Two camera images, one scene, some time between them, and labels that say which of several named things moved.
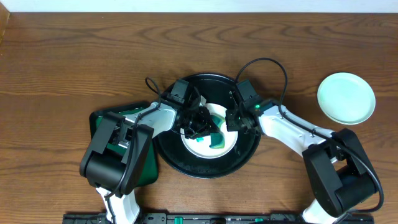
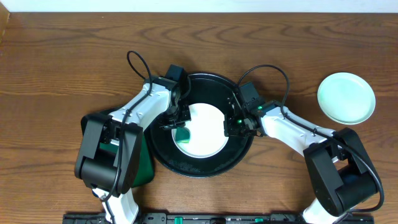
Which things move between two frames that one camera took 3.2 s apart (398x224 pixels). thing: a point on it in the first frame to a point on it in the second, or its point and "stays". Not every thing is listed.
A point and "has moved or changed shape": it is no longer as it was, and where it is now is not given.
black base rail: (213, 218) stays
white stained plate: (200, 146) has moved or changed shape
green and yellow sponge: (217, 139) to (182, 134)
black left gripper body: (196, 123) to (179, 115)
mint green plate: (346, 98) stays
